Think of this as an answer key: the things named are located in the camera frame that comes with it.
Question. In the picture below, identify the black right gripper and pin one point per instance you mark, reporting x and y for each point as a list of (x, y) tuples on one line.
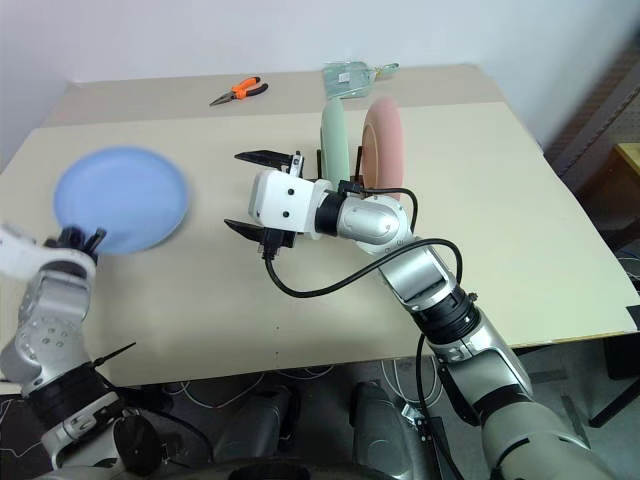
[(276, 242)]

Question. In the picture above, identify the blue plate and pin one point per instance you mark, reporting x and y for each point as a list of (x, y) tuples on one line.
[(125, 195)]

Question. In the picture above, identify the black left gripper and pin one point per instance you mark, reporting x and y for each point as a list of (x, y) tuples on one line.
[(75, 246)]

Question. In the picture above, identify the black table leg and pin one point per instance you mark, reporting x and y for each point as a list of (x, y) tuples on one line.
[(620, 390)]

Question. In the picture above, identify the clear plastic bag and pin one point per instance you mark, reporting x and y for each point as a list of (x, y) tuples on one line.
[(350, 77)]

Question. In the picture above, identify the green plate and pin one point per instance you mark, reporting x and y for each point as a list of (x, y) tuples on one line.
[(335, 140)]

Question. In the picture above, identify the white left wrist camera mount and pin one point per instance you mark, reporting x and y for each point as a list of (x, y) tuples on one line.
[(30, 255)]

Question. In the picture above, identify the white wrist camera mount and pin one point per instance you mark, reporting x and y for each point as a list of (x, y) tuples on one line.
[(285, 200), (30, 255)]

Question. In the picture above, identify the wooden furniture piece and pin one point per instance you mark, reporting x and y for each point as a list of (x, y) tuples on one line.
[(622, 190)]

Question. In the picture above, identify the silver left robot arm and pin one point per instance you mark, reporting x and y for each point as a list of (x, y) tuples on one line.
[(47, 325)]

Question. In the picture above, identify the black round disc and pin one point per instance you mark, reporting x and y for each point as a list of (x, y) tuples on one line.
[(137, 445)]

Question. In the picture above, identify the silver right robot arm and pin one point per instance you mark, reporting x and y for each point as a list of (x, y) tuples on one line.
[(450, 295)]

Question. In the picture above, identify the pink plate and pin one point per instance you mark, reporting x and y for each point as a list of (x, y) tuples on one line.
[(387, 145)]

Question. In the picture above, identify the dark woven panel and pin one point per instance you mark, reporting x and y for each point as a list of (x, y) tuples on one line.
[(595, 115)]

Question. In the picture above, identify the dark rounded leg shape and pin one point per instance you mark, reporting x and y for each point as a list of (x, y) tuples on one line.
[(260, 425), (385, 430)]

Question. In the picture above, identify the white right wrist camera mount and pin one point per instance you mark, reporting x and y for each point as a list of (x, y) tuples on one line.
[(285, 200)]

